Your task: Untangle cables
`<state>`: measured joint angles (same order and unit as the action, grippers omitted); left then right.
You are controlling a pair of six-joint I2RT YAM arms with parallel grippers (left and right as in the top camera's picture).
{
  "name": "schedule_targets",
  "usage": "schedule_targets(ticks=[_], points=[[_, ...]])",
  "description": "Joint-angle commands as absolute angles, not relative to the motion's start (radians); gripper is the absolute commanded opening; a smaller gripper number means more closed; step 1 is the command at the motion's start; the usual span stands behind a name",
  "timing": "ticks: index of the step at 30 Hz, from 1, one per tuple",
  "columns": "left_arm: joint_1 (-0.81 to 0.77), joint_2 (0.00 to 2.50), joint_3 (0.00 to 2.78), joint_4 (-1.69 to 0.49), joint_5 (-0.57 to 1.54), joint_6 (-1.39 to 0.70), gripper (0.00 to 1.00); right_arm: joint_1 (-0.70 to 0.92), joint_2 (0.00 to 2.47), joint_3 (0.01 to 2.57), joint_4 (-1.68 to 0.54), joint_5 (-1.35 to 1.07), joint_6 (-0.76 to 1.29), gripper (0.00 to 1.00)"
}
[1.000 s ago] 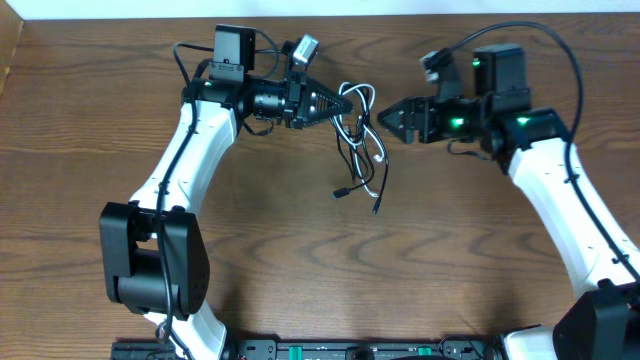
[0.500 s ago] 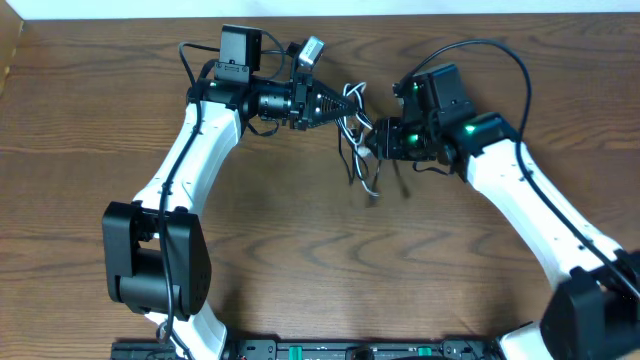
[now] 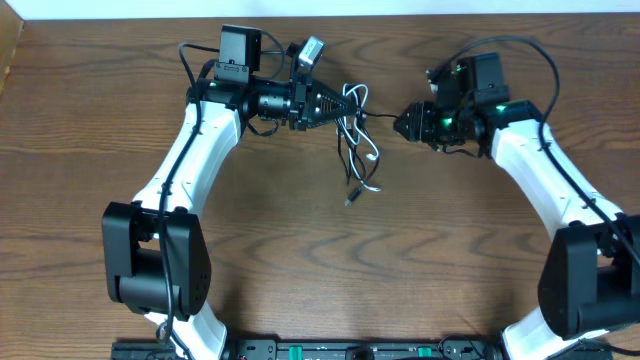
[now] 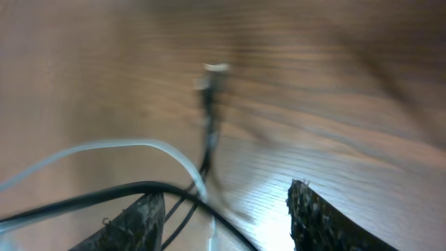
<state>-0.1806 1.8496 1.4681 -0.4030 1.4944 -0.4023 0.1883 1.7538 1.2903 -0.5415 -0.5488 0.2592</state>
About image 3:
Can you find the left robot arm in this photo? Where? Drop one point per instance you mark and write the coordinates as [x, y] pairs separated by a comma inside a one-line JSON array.
[[155, 254]]

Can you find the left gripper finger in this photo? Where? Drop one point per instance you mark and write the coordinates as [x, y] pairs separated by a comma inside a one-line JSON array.
[[328, 103], [316, 120]]

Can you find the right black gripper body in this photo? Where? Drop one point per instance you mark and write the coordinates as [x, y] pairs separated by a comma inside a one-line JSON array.
[[440, 126]]

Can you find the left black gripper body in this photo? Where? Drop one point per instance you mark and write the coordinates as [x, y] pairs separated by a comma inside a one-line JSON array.
[[300, 106]]

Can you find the cardboard box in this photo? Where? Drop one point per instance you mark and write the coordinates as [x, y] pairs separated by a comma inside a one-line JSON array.
[[10, 32]]

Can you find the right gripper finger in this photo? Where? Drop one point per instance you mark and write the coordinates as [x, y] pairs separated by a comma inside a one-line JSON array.
[[405, 119], [405, 130]]

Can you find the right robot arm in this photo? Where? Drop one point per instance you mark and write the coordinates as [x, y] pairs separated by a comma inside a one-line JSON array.
[[589, 284]]

